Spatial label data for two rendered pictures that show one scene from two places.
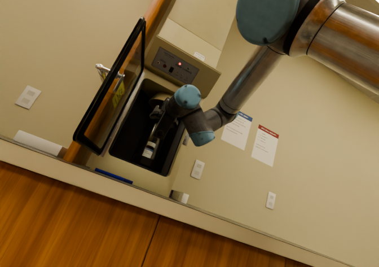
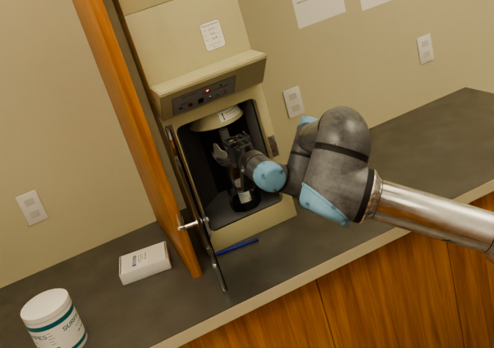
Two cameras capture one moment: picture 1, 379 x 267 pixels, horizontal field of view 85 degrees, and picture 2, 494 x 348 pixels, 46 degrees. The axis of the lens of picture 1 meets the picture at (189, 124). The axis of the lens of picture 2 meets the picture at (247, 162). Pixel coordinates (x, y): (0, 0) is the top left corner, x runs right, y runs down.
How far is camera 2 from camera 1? 123 cm
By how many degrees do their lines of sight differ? 42
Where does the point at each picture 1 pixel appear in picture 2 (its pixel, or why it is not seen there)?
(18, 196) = (220, 338)
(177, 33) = (156, 25)
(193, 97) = (277, 179)
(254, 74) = not seen: hidden behind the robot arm
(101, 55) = (39, 76)
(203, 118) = (298, 179)
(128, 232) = (301, 300)
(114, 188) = (273, 293)
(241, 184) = (367, 65)
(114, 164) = (226, 234)
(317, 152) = not seen: outside the picture
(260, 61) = not seen: hidden behind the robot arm
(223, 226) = (370, 245)
